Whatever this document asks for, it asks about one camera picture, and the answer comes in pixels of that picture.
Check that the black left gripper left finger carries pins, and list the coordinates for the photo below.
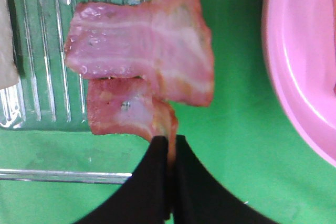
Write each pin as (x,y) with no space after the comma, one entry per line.
(141,199)

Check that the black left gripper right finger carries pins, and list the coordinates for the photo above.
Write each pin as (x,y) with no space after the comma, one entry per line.
(200,198)

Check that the bacon strip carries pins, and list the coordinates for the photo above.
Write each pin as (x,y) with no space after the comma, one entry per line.
(138,59)

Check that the left clear plastic tray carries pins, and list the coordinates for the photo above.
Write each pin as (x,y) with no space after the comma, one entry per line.
(48,99)

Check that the left bread slice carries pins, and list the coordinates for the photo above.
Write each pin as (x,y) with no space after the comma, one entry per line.
(9,74)

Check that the pink round plate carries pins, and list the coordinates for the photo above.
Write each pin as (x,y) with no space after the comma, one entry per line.
(299,53)

